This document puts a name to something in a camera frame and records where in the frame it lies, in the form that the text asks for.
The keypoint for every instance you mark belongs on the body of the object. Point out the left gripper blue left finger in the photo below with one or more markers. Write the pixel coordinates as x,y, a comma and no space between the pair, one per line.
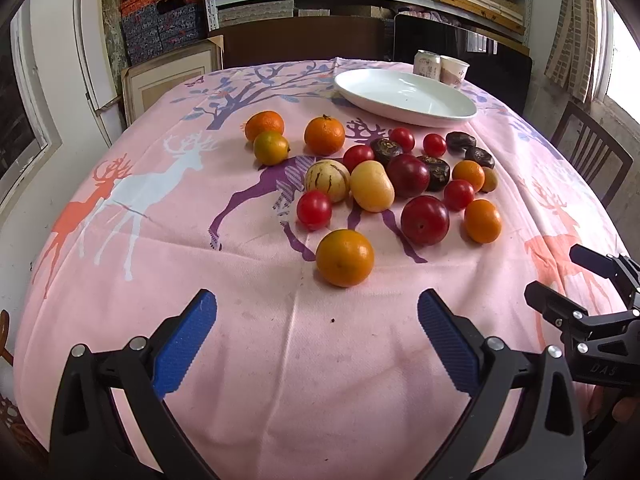
88,439

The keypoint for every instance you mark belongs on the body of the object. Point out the dark wooden chair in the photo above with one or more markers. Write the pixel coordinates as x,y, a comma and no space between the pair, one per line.
593,148

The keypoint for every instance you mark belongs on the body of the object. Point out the window with white frame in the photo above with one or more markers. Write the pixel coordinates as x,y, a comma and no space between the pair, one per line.
27,128

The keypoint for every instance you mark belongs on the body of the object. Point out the white oval plate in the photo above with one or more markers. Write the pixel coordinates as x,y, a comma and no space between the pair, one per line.
406,97

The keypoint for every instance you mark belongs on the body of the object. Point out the framed picture leaning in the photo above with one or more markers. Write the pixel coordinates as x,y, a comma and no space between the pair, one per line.
144,84

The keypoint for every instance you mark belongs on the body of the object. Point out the red tomato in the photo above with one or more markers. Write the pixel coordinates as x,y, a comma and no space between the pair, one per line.
357,154
457,195
434,145
314,210
404,138

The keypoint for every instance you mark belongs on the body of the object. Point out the pink deer print tablecloth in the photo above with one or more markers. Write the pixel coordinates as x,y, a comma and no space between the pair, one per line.
297,379

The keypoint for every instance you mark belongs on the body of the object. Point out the pink paper cup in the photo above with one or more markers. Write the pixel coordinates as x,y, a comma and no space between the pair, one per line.
452,71

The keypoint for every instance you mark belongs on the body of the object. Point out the yellow smooth fruit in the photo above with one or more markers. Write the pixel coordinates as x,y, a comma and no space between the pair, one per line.
371,188

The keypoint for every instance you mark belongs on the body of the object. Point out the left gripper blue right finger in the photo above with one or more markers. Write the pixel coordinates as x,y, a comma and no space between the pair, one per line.
544,439

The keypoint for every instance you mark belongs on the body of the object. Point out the pink beverage can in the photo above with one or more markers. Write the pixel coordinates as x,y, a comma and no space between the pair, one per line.
427,64

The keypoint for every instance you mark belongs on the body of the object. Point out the blue patterned storage boxes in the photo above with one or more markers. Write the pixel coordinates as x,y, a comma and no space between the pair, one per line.
155,27

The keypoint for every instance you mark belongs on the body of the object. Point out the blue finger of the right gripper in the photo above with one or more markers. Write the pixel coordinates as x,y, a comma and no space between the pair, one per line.
605,266
556,309

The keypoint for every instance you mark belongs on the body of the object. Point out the yellow-green small citrus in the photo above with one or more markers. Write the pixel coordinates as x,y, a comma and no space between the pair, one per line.
271,148

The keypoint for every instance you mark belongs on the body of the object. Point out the small olive kumquat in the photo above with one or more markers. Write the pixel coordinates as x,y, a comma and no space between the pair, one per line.
491,180

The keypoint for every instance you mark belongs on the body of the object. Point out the small orange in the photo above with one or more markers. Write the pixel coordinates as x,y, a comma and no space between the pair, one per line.
471,172
482,221

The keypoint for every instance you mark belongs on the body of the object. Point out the dark red plum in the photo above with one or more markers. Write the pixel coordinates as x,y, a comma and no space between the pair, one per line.
425,220
409,176

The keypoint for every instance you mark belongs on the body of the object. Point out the dark wooden cabinet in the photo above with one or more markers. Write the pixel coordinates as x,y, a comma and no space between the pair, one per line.
302,39

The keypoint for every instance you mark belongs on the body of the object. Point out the checkered curtain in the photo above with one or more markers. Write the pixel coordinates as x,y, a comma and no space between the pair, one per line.
576,59

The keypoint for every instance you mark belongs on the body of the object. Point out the black monitor screen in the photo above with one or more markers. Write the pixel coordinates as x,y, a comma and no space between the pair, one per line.
494,67

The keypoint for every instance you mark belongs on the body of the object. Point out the orange tangerine with stem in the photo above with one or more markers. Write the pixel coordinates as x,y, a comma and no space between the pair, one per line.
324,135

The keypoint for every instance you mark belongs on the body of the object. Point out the dark red plum front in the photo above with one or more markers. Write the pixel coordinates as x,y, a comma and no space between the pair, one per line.
425,220

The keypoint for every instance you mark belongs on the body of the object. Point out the large orange front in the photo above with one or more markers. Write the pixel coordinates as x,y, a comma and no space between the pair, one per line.
345,258

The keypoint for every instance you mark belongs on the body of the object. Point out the white board leaning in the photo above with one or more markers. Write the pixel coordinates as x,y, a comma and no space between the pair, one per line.
101,56

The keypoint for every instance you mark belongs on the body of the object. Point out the striped pepino melon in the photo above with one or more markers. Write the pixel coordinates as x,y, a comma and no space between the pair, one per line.
328,177

